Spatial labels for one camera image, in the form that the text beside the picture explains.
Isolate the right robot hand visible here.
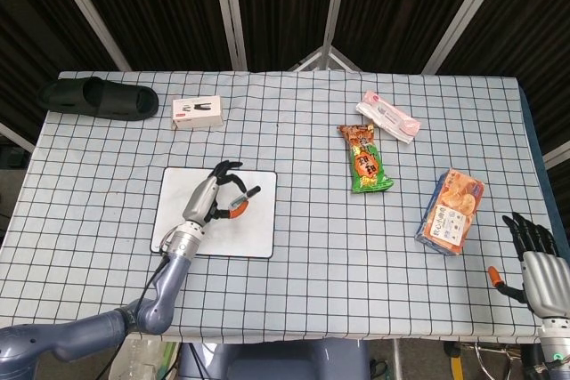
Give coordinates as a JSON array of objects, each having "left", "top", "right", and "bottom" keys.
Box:
[{"left": 487, "top": 212, "right": 570, "bottom": 319}]

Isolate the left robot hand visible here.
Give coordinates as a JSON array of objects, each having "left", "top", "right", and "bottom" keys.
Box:
[{"left": 181, "top": 159, "right": 250, "bottom": 227}]

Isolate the green whiteboard marker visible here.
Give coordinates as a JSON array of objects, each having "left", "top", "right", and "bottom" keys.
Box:
[{"left": 229, "top": 184, "right": 262, "bottom": 213}]

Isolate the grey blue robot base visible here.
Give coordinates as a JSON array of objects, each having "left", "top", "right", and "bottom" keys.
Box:
[{"left": 177, "top": 337, "right": 371, "bottom": 380}]

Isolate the white drawing board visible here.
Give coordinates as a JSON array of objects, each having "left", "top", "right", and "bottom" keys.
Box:
[{"left": 150, "top": 166, "right": 278, "bottom": 260}]

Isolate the small white cardboard box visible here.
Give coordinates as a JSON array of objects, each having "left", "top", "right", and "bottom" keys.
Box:
[{"left": 171, "top": 95, "right": 225, "bottom": 131}]

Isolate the blue orange biscuit box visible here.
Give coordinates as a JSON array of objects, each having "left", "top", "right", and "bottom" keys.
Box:
[{"left": 414, "top": 168, "right": 486, "bottom": 258}]

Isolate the grid pattern tablecloth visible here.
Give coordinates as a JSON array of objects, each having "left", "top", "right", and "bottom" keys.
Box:
[{"left": 0, "top": 69, "right": 565, "bottom": 344}]

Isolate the dark green slipper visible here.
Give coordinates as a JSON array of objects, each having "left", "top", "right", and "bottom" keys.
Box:
[{"left": 37, "top": 77, "right": 160, "bottom": 122}]

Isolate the green orange snack bag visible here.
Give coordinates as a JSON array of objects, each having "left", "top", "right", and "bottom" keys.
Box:
[{"left": 337, "top": 124, "right": 395, "bottom": 195}]

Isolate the pink white plastic packet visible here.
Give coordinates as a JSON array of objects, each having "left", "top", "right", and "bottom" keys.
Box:
[{"left": 355, "top": 90, "right": 422, "bottom": 145}]

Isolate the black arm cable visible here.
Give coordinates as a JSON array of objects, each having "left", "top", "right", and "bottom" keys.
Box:
[{"left": 95, "top": 226, "right": 179, "bottom": 380}]

